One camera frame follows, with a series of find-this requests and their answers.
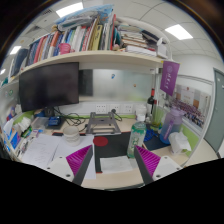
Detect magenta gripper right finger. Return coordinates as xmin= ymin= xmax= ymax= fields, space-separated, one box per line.
xmin=133 ymin=145 xmax=183 ymax=185

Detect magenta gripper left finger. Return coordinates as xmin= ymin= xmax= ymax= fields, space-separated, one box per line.
xmin=46 ymin=144 xmax=94 ymax=187

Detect green clear water bottle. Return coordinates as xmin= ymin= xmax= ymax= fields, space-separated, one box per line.
xmin=127 ymin=114 xmax=146 ymax=158

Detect purple water jug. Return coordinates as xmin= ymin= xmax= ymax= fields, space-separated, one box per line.
xmin=159 ymin=107 xmax=185 ymax=144

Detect white paper cup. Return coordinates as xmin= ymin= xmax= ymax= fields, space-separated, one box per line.
xmin=63 ymin=126 xmax=80 ymax=146

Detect red round coaster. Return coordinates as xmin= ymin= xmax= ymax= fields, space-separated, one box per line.
xmin=93 ymin=136 xmax=108 ymax=147

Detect black desk mat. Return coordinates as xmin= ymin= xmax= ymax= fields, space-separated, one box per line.
xmin=93 ymin=131 xmax=171 ymax=174

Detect white paper sheet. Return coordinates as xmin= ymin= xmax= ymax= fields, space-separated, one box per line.
xmin=100 ymin=156 xmax=132 ymax=174

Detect printed paper documents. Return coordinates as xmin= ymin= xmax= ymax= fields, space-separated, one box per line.
xmin=22 ymin=134 xmax=61 ymax=169

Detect crumpled white tissue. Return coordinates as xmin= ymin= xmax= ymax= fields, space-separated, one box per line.
xmin=168 ymin=132 xmax=191 ymax=155

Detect grey metal laptop stand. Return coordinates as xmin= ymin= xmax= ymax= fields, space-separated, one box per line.
xmin=86 ymin=112 xmax=121 ymax=136

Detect white power outlet strip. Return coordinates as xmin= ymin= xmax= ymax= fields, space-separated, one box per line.
xmin=95 ymin=103 xmax=133 ymax=114

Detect dark wine bottle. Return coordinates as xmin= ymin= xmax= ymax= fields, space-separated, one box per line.
xmin=147 ymin=88 xmax=155 ymax=116

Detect grey door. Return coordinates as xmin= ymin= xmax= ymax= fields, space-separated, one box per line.
xmin=205 ymin=69 xmax=224 ymax=153

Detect black computer monitor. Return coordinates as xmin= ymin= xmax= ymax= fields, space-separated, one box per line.
xmin=19 ymin=62 xmax=79 ymax=112

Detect purple hanging banner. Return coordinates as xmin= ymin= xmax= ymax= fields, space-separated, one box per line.
xmin=160 ymin=61 xmax=180 ymax=96

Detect white wooden shelf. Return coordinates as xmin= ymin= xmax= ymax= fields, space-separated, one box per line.
xmin=19 ymin=50 xmax=163 ymax=74

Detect pink cup on shelf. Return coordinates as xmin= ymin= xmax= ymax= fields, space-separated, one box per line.
xmin=59 ymin=43 xmax=71 ymax=54

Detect stack of books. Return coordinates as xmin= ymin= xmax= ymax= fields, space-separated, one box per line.
xmin=117 ymin=25 xmax=157 ymax=56

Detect row of books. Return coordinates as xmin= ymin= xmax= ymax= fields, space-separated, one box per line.
xmin=25 ymin=14 xmax=116 ymax=66

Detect blue plastic bag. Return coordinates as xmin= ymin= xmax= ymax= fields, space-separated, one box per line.
xmin=55 ymin=4 xmax=114 ymax=31

